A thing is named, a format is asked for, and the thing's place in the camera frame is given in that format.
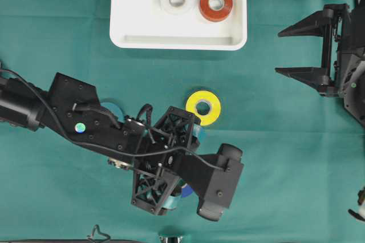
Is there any red tape roll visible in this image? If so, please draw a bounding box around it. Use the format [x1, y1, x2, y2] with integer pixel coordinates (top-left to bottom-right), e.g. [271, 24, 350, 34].
[199, 0, 233, 22]

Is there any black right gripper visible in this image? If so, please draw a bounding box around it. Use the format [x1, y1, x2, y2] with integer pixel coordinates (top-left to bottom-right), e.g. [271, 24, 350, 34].
[275, 4, 364, 98]

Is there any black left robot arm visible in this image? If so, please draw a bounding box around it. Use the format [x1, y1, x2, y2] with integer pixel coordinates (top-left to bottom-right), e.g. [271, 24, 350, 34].
[1, 69, 208, 215]

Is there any yellow tape roll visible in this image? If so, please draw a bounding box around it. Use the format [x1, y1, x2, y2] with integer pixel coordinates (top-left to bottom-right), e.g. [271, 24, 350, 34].
[185, 90, 221, 126]

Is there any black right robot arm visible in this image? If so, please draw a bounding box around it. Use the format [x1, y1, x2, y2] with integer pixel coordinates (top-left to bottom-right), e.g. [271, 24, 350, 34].
[275, 4, 364, 125]

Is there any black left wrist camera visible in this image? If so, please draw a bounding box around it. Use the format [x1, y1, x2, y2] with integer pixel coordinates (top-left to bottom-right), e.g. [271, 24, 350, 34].
[175, 143, 244, 221]

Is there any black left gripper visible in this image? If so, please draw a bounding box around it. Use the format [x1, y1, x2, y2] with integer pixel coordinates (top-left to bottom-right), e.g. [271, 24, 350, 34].
[131, 107, 205, 216]

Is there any teal tape roll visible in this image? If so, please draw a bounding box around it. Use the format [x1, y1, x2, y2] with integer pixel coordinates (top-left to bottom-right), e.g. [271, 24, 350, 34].
[100, 101, 124, 123]

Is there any white black object at edge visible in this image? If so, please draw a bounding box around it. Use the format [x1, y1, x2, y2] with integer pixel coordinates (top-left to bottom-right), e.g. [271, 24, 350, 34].
[348, 188, 365, 222]

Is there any black camera cable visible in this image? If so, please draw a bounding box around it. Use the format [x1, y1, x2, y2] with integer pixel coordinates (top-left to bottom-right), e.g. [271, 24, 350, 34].
[0, 68, 229, 171]

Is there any black wire loop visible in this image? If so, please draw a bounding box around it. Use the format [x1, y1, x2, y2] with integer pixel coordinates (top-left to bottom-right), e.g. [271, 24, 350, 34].
[87, 224, 111, 241]

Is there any blue tape roll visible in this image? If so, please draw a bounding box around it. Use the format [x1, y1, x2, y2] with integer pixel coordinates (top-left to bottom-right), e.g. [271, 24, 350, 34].
[181, 184, 193, 198]

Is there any white plastic case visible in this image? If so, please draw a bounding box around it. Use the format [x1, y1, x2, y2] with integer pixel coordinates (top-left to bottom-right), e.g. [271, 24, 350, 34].
[109, 0, 248, 51]

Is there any metal stand base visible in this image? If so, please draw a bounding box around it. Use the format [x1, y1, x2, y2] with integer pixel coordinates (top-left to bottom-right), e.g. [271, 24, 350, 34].
[159, 235, 184, 243]

